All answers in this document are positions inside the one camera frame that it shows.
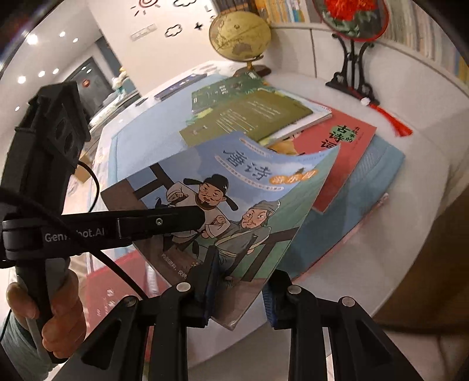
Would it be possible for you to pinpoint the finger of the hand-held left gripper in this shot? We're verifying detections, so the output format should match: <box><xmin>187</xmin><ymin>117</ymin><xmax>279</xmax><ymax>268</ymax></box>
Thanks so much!
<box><xmin>117</xmin><ymin>204</ymin><xmax>206</xmax><ymax>240</ymax></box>

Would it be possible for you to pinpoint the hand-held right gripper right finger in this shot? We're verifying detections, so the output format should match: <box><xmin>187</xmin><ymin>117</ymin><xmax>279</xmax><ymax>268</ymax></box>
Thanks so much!
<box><xmin>262</xmin><ymin>270</ymin><xmax>426</xmax><ymax>381</ymax></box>

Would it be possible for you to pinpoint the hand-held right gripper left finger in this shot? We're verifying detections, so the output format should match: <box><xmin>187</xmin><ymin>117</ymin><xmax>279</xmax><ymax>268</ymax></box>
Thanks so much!
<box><xmin>51</xmin><ymin>246</ymin><xmax>220</xmax><ymax>381</ymax></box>

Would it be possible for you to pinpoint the light blue cartoon cover book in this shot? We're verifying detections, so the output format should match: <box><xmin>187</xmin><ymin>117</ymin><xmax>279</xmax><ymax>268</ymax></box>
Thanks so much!
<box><xmin>101</xmin><ymin>131</ymin><xmax>339</xmax><ymax>331</ymax></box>

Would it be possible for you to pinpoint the dark green beetle cover book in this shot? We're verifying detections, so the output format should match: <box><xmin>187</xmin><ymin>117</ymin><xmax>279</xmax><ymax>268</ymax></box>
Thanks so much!
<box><xmin>191</xmin><ymin>74</ymin><xmax>270</xmax><ymax>112</ymax></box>

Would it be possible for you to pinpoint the olive green book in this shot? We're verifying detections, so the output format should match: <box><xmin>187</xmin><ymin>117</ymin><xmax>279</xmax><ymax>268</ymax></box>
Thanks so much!
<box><xmin>179</xmin><ymin>89</ymin><xmax>313</xmax><ymax>148</ymax></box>

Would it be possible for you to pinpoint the red poet cover book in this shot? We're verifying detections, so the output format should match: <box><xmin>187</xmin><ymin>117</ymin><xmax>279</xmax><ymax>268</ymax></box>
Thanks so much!
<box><xmin>267</xmin><ymin>113</ymin><xmax>378</xmax><ymax>214</ymax></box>

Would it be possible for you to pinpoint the person's left forearm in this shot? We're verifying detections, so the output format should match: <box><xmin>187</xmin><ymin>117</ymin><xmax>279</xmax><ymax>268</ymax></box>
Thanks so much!
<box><xmin>0</xmin><ymin>313</ymin><xmax>41</xmax><ymax>367</ymax></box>

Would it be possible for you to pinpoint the row of yellow books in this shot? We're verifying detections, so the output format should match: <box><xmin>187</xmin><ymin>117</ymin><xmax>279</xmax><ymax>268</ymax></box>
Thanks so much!
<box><xmin>253</xmin><ymin>0</ymin><xmax>312</xmax><ymax>24</ymax></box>

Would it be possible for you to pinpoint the row of pale books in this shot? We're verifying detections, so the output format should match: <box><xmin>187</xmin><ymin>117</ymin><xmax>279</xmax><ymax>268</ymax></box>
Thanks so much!
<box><xmin>381</xmin><ymin>0</ymin><xmax>469</xmax><ymax>79</ymax></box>

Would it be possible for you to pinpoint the person's left hand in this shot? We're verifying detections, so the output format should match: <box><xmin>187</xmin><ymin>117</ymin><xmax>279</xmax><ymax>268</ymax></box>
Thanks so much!
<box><xmin>6</xmin><ymin>269</ymin><xmax>88</xmax><ymax>361</ymax></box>

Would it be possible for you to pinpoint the light blue quilted mat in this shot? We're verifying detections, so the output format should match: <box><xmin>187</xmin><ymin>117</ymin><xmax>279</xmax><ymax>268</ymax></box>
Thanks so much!
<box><xmin>110</xmin><ymin>73</ymin><xmax>405</xmax><ymax>283</ymax></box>

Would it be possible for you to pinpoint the white book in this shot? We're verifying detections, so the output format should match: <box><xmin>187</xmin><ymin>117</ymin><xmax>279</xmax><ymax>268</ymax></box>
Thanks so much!
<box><xmin>256</xmin><ymin>99</ymin><xmax>333</xmax><ymax>143</ymax></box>

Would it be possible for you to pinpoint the yellow globe on wooden base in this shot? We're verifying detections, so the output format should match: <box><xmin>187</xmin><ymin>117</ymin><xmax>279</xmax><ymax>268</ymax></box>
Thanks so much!
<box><xmin>209</xmin><ymin>10</ymin><xmax>272</xmax><ymax>77</ymax></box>

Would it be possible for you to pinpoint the red tassel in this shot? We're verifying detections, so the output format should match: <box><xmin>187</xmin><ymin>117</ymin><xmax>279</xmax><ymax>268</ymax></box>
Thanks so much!
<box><xmin>361</xmin><ymin>97</ymin><xmax>413</xmax><ymax>138</ymax></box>

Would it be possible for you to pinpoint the embroidered round fan on stand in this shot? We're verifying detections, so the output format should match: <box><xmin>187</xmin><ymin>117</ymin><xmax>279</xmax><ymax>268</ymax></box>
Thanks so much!
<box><xmin>311</xmin><ymin>0</ymin><xmax>392</xmax><ymax>107</ymax></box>

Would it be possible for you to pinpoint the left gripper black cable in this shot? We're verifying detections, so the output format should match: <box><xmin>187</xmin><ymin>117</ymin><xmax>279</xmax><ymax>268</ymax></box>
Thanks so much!
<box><xmin>0</xmin><ymin>159</ymin><xmax>154</xmax><ymax>299</ymax></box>

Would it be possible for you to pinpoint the white wall switch panel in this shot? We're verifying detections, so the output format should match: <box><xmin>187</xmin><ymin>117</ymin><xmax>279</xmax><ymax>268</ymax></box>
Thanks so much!
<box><xmin>130</xmin><ymin>24</ymin><xmax>158</xmax><ymax>39</ymax></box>

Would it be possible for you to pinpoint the red sun wall sticker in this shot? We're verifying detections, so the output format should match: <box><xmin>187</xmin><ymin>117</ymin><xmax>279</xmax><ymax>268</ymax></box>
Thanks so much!
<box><xmin>134</xmin><ymin>0</ymin><xmax>162</xmax><ymax>17</ymax></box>

